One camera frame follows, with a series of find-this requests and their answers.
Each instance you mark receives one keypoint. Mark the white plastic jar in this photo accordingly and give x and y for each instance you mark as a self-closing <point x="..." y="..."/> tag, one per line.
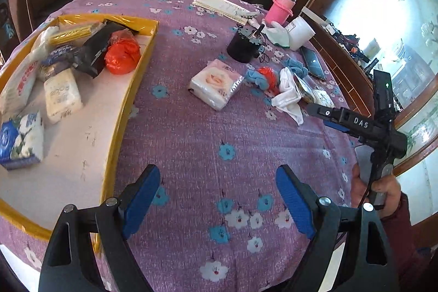
<point x="299" y="32"/>

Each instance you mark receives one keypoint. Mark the pink rose tissue pack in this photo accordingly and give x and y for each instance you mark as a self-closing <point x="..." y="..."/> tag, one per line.
<point x="215" y="84"/>

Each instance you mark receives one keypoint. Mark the open paper notebook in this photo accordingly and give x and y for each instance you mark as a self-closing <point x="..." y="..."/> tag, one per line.
<point x="227" y="9"/>

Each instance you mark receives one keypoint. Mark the cream tissue pack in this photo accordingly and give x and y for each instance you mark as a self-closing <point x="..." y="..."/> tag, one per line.
<point x="62" y="97"/>

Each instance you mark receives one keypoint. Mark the dark red sleeve forearm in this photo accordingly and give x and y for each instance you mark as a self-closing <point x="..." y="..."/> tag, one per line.
<point x="417" y="271"/>

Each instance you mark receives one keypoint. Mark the pink insulated bottle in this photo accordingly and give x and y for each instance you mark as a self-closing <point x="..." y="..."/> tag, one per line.
<point x="280" y="11"/>

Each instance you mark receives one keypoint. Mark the light blue knitted cloth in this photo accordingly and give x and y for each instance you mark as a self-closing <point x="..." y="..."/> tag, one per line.
<point x="296" y="67"/>

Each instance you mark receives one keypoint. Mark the red white tissue pack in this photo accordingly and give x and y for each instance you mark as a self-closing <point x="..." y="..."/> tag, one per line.
<point x="15" y="95"/>

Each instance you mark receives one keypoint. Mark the person right hand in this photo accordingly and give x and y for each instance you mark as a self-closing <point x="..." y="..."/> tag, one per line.
<point x="388" y="185"/>

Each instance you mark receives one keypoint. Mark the blue cloth with red bag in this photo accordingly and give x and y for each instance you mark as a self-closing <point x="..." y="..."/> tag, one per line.
<point x="265" y="78"/>

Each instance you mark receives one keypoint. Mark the black smartphone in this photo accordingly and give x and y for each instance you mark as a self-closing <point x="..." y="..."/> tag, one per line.
<point x="313" y="65"/>

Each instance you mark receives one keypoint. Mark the wooden window sill ledge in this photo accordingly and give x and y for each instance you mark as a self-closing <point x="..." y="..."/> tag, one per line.
<point x="357" y="88"/>

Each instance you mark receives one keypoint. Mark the white green cuffed glove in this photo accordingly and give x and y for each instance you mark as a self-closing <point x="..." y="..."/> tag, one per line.
<point x="277" y="34"/>

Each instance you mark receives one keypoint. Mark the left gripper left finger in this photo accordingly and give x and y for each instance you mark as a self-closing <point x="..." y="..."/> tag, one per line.
<point x="70" y="263"/>

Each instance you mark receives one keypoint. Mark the yellow cardboard box tray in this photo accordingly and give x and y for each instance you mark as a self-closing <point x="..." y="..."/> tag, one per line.
<point x="82" y="150"/>

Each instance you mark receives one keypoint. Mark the white cloth towel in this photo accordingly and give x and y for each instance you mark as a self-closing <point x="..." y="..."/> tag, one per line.
<point x="289" y="96"/>

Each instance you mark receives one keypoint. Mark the black cylindrical electric motor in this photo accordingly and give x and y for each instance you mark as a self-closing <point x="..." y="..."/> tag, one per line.
<point x="246" y="44"/>

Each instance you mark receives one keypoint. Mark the lemon print tissue pack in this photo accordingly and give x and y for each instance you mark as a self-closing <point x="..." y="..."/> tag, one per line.
<point x="321" y="97"/>

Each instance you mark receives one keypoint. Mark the purple floral tablecloth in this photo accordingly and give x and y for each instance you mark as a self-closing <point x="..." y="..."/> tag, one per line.
<point x="218" y="222"/>

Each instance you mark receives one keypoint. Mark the red plastic bag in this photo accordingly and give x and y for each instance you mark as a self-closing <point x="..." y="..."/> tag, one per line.
<point x="123" y="53"/>

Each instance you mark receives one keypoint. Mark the black snack packet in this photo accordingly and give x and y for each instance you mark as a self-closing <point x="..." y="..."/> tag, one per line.
<point x="90" y="57"/>

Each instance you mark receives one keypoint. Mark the blue white bagged cloth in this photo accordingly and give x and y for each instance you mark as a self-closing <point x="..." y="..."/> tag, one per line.
<point x="57" y="61"/>

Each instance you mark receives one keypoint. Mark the bagged colourful sponge cloths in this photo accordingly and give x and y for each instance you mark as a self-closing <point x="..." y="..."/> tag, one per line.
<point x="304" y="89"/>

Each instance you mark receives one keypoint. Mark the blue white tissue box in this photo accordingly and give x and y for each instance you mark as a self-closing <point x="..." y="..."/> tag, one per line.
<point x="22" y="141"/>

